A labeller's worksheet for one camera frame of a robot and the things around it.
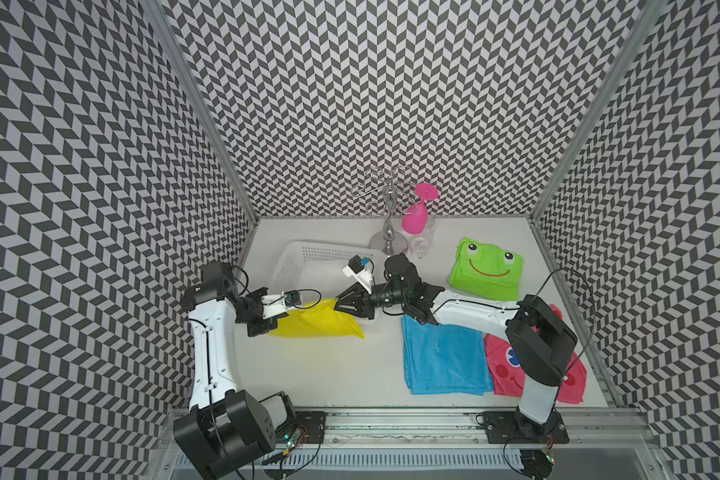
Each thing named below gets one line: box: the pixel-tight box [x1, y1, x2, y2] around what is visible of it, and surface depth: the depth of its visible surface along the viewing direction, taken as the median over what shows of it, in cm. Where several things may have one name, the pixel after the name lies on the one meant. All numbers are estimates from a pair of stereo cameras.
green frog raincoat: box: [448, 237, 523, 302], surface depth 105 cm
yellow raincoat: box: [268, 298, 365, 339], surface depth 77 cm
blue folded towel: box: [401, 315, 494, 396], surface depth 84 cm
